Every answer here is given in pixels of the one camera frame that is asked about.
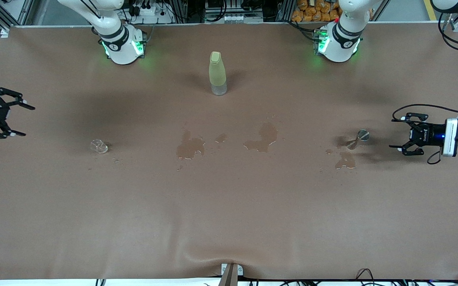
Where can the small spilled liquid puddle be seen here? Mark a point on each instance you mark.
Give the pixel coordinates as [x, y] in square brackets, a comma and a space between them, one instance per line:
[221, 138]

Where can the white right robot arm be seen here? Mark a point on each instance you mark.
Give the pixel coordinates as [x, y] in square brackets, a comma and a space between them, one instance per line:
[121, 47]

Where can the clear glass beaker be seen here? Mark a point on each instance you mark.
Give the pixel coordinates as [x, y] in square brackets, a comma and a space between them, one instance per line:
[99, 147]

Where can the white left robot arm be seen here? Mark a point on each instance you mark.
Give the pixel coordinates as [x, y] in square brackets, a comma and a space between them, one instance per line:
[338, 45]

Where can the metal double jigger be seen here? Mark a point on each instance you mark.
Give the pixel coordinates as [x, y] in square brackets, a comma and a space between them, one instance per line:
[362, 136]

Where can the green sleeved glass bottle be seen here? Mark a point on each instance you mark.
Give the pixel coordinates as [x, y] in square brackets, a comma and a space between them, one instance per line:
[217, 71]

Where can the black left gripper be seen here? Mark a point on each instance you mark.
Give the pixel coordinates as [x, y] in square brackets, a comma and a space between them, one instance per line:
[430, 134]

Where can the orange snack bags pile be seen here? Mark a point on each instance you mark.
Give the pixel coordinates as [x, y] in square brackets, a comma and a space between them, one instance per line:
[316, 12]

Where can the brown table mat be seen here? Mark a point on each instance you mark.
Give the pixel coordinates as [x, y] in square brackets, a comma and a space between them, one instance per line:
[229, 214]

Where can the white power strip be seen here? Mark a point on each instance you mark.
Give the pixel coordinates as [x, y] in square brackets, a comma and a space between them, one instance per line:
[153, 14]

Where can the metal table edge bracket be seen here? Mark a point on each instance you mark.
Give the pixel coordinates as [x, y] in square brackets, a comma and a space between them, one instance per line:
[231, 274]

